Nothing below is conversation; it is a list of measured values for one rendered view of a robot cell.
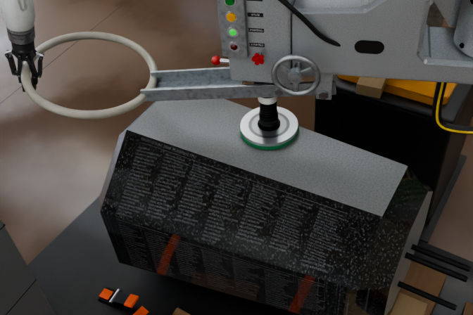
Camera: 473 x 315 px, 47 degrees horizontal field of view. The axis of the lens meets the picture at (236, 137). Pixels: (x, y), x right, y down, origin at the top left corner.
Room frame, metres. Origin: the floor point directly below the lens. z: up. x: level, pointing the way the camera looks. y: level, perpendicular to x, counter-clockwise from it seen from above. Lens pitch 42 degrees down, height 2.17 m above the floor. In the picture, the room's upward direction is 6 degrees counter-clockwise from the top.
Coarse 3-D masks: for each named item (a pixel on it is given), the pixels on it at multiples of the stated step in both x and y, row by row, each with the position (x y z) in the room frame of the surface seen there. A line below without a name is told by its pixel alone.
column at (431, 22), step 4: (432, 4) 1.85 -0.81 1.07; (432, 8) 1.85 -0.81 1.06; (436, 8) 1.85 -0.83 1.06; (432, 12) 1.85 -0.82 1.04; (436, 12) 1.85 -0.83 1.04; (440, 12) 1.85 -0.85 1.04; (428, 16) 1.85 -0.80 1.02; (432, 16) 1.85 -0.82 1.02; (436, 16) 1.85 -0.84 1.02; (440, 16) 1.85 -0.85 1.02; (428, 20) 1.85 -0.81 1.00; (432, 20) 1.85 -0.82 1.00; (436, 20) 1.85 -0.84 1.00; (440, 20) 1.85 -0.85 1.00; (428, 24) 1.85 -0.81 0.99; (432, 24) 1.85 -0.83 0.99; (436, 24) 1.85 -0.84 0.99; (440, 24) 1.85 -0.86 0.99
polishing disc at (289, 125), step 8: (248, 112) 1.56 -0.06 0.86; (256, 112) 1.56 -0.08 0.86; (280, 112) 1.55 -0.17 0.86; (288, 112) 1.54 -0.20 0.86; (248, 120) 1.52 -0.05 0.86; (256, 120) 1.52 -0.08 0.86; (280, 120) 1.50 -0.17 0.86; (288, 120) 1.50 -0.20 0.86; (296, 120) 1.49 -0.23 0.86; (240, 128) 1.48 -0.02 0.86; (248, 128) 1.48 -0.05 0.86; (256, 128) 1.47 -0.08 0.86; (280, 128) 1.46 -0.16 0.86; (288, 128) 1.46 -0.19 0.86; (296, 128) 1.45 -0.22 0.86; (248, 136) 1.43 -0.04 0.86; (256, 136) 1.43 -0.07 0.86; (264, 136) 1.42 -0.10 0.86; (272, 136) 1.42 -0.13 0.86; (280, 136) 1.41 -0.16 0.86; (288, 136) 1.41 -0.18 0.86; (256, 144) 1.40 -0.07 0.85; (264, 144) 1.39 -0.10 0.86; (272, 144) 1.38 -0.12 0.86; (280, 144) 1.39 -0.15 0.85
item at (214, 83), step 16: (160, 80) 1.65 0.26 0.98; (176, 80) 1.64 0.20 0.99; (192, 80) 1.62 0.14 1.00; (208, 80) 1.59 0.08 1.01; (224, 80) 1.57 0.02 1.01; (160, 96) 1.54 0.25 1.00; (176, 96) 1.52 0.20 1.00; (192, 96) 1.50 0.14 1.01; (208, 96) 1.49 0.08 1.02; (224, 96) 1.47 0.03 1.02; (240, 96) 1.45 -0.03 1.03; (256, 96) 1.44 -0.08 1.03; (272, 96) 1.42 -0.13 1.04; (320, 96) 1.34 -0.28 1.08
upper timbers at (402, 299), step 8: (400, 296) 1.12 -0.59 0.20; (408, 296) 1.12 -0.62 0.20; (400, 304) 1.08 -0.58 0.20; (408, 304) 1.08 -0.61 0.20; (416, 304) 1.08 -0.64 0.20; (424, 304) 1.07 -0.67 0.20; (392, 312) 1.06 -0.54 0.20; (400, 312) 1.05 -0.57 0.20; (408, 312) 1.05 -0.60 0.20; (416, 312) 1.05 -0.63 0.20; (424, 312) 1.04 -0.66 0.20
